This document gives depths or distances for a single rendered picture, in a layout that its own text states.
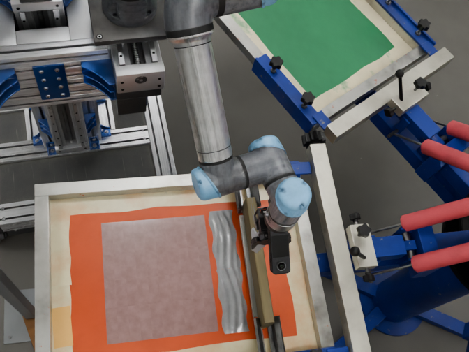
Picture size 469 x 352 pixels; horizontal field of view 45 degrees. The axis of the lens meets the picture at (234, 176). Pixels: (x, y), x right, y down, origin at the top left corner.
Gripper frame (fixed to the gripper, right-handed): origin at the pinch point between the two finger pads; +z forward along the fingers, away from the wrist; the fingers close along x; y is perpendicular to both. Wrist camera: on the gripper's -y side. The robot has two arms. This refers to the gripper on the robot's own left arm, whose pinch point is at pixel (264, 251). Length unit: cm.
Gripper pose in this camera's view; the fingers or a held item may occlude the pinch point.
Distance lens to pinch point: 151.5
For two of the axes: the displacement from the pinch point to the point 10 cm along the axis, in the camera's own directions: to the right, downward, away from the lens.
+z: -1.5, 4.1, 9.0
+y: -1.4, -9.1, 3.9
